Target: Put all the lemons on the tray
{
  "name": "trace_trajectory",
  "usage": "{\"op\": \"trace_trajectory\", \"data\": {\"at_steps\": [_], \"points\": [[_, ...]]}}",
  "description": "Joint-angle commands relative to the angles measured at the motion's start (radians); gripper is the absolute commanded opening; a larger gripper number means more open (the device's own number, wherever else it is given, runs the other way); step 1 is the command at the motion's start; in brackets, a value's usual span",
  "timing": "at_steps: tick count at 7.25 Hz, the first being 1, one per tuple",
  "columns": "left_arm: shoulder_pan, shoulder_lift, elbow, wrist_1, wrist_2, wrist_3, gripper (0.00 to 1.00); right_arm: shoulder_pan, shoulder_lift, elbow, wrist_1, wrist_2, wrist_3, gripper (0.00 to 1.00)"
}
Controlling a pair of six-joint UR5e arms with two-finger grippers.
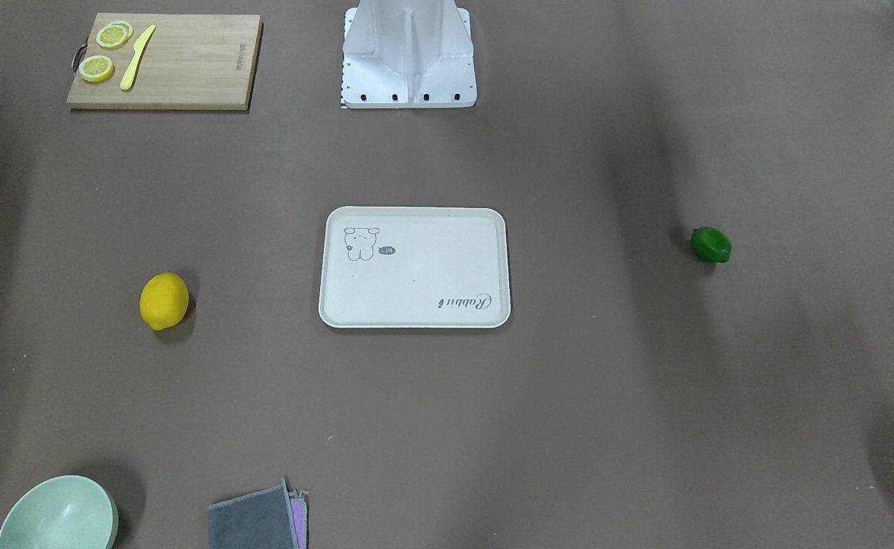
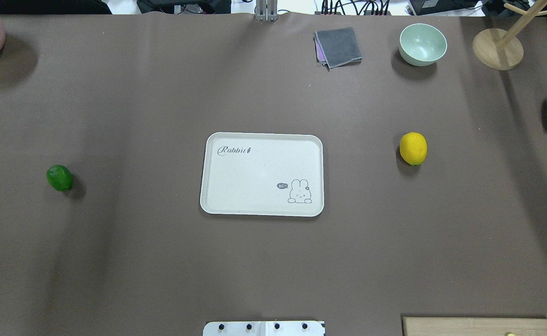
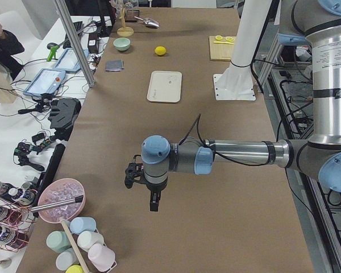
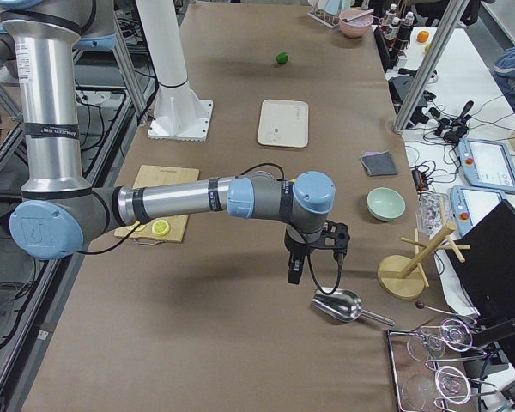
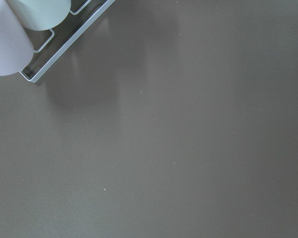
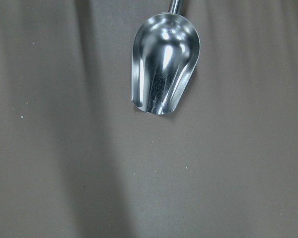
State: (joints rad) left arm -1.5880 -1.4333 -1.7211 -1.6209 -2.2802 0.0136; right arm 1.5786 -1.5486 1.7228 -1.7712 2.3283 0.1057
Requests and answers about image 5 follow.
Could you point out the white wire cup rack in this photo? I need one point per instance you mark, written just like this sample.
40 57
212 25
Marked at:
50 45

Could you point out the pale green plastic cup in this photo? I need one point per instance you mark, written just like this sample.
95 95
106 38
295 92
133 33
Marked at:
40 15

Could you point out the pink plastic cup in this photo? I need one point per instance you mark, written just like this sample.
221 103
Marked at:
16 49

